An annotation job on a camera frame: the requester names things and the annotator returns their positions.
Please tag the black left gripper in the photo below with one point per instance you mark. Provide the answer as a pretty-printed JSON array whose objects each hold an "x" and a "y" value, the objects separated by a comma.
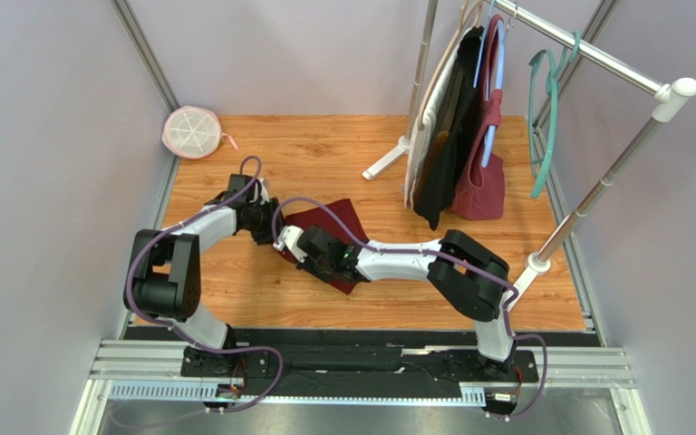
[{"x": 267, "y": 236}]

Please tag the dark red cloth napkin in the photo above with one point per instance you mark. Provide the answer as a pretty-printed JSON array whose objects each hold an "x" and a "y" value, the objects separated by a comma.
[{"x": 344, "y": 210}]

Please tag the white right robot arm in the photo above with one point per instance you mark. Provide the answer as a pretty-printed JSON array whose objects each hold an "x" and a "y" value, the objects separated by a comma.
[{"x": 472, "y": 278}]

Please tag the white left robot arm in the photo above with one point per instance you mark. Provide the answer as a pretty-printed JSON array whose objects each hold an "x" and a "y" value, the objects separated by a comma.
[{"x": 164, "y": 279}]

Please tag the round pink mesh laundry bag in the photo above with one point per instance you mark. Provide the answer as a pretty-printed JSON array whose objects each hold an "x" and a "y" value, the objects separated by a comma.
[{"x": 194, "y": 133}]

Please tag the black hanging garment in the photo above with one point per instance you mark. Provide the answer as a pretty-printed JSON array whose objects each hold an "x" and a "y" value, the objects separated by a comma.
[{"x": 444, "y": 157}]

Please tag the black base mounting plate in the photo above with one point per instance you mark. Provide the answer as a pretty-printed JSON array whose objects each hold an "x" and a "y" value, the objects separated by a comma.
[{"x": 356, "y": 364}]

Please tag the white hanging towel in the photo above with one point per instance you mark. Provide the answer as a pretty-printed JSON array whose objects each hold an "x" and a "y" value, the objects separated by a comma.
[{"x": 420, "y": 139}]

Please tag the dark red hanging garment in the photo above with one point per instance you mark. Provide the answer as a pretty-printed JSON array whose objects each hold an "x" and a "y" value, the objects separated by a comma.
[{"x": 479, "y": 193}]

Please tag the wooden hanger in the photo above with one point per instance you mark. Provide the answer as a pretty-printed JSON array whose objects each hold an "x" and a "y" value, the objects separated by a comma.
[{"x": 469, "y": 15}]

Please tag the teal plastic hanger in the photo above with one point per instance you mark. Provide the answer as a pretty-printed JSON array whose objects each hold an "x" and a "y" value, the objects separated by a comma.
[{"x": 541, "y": 166}]

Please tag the blue plastic hanger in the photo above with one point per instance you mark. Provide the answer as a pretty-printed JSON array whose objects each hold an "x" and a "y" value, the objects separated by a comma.
[{"x": 491, "y": 68}]

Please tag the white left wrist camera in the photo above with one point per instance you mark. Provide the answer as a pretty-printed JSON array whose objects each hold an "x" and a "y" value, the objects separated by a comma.
[{"x": 258, "y": 193}]

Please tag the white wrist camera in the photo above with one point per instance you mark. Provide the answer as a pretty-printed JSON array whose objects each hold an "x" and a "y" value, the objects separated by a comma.
[
  {"x": 258, "y": 193},
  {"x": 287, "y": 241}
]

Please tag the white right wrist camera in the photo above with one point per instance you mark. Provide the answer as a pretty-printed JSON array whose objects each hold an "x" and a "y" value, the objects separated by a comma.
[{"x": 287, "y": 241}]

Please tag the aluminium frame rail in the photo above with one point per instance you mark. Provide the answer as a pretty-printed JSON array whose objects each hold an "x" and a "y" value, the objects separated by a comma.
[{"x": 584, "y": 388}]

